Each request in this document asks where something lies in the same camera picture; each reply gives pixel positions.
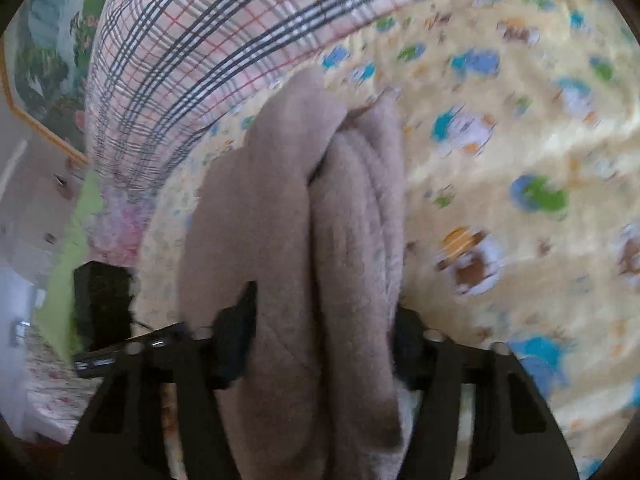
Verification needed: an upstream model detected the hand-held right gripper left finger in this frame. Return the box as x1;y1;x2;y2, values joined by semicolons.
55;280;258;480

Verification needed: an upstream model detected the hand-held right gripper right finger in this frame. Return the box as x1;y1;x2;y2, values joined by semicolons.
392;307;581;480

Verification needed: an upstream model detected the beige knit sweater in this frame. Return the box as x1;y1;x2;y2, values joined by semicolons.
177;67;416;480

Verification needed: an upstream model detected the green bed sheet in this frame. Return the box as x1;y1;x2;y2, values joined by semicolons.
37;170;108;366

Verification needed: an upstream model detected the pastel floral cloth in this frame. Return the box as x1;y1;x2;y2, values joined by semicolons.
97;185;166;271

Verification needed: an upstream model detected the red floral bed sheet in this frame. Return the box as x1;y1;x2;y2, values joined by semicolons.
20;325;106;446

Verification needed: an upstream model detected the yellow cartoon printed blanket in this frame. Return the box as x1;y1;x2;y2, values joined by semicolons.
132;0;640;480

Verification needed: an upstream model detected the framed floral painting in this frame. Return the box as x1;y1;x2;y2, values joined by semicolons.
2;0;131;166

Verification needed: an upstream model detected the plaid pink pillow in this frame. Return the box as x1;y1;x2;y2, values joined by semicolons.
85;0;501;193

